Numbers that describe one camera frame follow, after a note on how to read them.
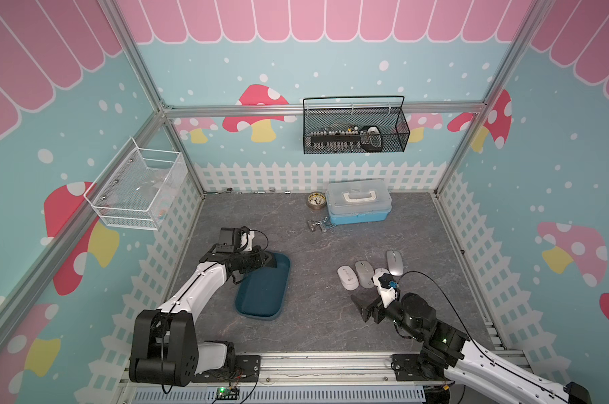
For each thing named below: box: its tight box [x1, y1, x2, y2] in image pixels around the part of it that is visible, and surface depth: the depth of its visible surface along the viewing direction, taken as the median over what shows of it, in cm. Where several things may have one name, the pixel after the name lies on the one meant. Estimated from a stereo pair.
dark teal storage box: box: [235, 252, 292, 321], surface depth 92 cm
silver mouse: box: [386, 249, 404, 277], surface depth 98 cm
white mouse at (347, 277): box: [336, 265, 360, 291], surface depth 93 cm
